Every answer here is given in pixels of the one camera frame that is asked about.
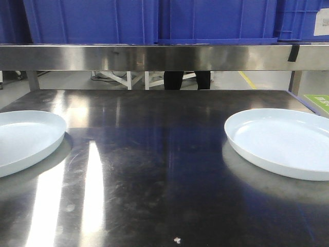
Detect light blue plate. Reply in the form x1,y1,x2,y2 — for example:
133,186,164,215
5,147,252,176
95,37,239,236
1,110,67,177
224,108,328,181

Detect steel shelf leg left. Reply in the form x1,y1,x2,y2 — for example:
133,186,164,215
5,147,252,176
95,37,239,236
26,70,40,92

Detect steel shelf leg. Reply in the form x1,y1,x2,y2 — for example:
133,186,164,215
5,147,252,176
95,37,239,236
26,70,40,92
288,71,303,96

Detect steel shelf leg right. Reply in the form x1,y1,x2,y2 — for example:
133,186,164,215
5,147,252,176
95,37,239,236
288,71,303,96

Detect person legs black trousers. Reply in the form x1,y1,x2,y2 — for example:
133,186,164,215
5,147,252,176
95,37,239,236
163,71,211,90

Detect blue plastic bin middle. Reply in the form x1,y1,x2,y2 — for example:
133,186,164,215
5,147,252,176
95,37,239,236
158,1,277,45

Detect blue plastic bin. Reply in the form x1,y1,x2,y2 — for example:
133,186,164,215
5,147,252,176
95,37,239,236
158,1,277,45
24,1,159,45

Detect black tape strip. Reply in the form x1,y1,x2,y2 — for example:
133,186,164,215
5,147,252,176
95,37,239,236
287,44,300,62

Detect blue plastic bin left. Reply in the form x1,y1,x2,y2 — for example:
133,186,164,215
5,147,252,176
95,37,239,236
24,1,159,45

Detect blue plastic crate right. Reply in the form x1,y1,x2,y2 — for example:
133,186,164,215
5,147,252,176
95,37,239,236
273,1,328,42

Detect white label on crate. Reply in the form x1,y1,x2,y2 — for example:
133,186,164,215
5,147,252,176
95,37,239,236
314,8,329,36

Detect white metal frame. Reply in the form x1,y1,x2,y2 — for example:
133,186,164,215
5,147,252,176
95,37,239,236
91,70,215,91

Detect stainless steel shelf rail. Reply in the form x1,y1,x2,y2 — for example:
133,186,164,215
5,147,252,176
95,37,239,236
1,42,328,71

